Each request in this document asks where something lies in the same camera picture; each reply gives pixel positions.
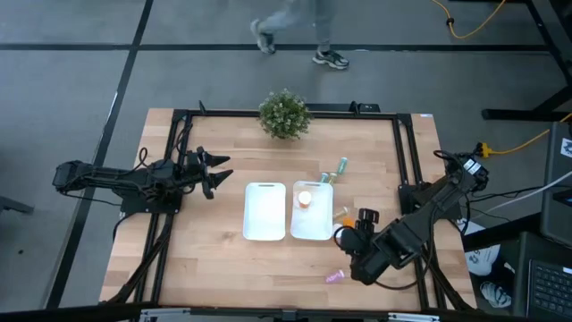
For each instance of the yellow-green pill bottle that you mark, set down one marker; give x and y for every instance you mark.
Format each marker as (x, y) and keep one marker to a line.
(341, 213)

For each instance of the black desk frame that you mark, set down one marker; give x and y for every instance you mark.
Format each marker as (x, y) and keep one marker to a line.
(527, 114)

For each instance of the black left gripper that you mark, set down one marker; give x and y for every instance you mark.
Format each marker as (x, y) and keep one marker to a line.
(194, 167)

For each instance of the grey chair leg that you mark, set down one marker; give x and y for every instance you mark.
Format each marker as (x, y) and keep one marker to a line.
(13, 205)

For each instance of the white bag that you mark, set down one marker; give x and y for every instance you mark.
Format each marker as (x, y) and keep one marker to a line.
(482, 261)

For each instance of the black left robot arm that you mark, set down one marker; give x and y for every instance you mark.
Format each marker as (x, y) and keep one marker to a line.
(111, 176)

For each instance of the small green pill bottle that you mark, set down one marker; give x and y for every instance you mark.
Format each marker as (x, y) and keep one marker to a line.
(333, 178)

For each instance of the tall teal pill bottle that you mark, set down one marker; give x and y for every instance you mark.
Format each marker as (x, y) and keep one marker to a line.
(342, 165)

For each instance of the white plastic bin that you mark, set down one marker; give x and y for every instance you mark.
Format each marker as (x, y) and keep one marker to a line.
(313, 223)
(264, 212)

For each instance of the black laptop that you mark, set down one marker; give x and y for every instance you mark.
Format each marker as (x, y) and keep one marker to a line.
(549, 286)

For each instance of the black bracket bar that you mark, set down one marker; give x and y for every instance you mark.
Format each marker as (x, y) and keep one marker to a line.
(339, 107)

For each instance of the person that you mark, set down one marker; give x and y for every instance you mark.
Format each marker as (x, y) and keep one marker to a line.
(330, 58)

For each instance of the black computer tower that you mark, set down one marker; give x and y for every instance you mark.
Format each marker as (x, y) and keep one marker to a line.
(556, 188)

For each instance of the white shoe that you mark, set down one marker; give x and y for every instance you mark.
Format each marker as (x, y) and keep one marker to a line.
(496, 295)

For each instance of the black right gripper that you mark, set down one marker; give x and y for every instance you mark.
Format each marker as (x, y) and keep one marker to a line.
(373, 255)

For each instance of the black aluminium table frame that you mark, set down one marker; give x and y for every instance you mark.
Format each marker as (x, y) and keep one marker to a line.
(357, 115)

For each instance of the black camera mount rail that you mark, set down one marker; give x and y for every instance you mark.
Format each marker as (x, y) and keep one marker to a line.
(268, 313)

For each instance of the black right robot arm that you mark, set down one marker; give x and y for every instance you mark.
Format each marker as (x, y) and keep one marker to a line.
(429, 214)

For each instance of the small teal pill bottle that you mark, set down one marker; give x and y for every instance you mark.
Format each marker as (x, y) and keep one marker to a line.
(324, 177)

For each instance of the small green potted plant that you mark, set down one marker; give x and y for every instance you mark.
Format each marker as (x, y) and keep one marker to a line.
(284, 115)

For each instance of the pink pill bottle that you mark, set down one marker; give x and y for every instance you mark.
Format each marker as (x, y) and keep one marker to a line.
(334, 276)

